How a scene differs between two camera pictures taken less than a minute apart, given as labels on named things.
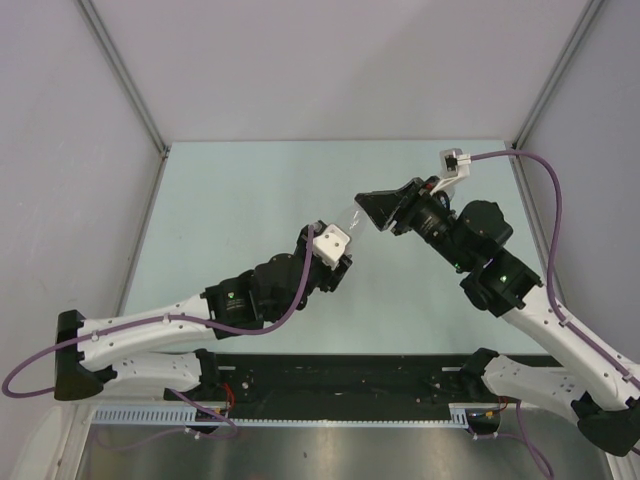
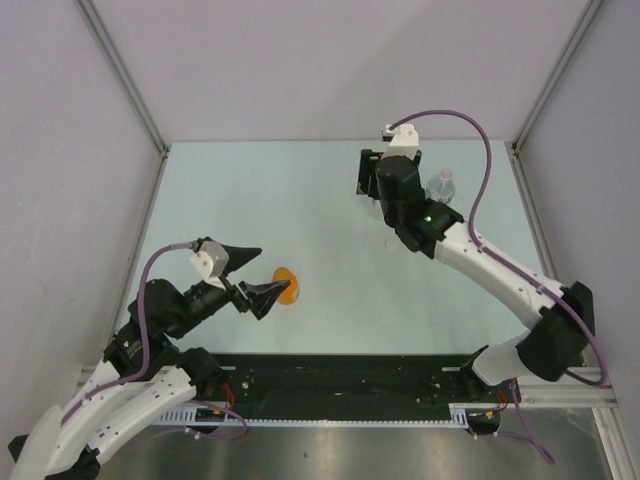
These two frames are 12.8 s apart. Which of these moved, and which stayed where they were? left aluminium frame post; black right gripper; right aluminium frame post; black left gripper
Moved: black right gripper; black left gripper
Stayed: left aluminium frame post; right aluminium frame post
